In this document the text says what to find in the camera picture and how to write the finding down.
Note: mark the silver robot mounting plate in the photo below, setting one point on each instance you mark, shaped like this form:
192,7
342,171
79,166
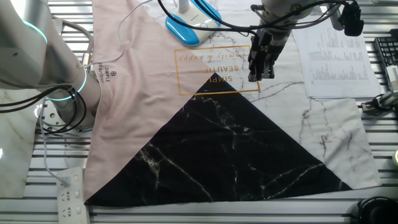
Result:
53,119

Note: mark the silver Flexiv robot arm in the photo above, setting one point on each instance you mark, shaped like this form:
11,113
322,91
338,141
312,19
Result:
25,46

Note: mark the metal clamp bracket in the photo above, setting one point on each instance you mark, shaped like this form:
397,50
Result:
387,101

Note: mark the pink black marble print cloth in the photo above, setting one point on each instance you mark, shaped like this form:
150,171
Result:
217,140

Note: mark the printed table paper stack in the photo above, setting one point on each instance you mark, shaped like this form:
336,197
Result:
335,71

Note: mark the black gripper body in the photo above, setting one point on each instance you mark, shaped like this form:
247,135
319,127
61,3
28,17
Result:
265,45

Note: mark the blue and white desk lamp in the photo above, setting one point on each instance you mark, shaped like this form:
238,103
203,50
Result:
182,29

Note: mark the black keyboard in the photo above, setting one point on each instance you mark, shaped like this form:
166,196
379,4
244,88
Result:
387,49

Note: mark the white power strip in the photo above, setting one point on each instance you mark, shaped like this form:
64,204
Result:
73,199

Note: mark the black round camera stand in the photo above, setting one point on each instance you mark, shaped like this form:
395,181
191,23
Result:
377,211

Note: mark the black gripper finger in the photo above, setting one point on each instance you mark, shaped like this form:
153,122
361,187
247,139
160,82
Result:
267,70
254,71

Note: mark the white tape roll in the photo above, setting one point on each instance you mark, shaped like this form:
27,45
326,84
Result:
396,157

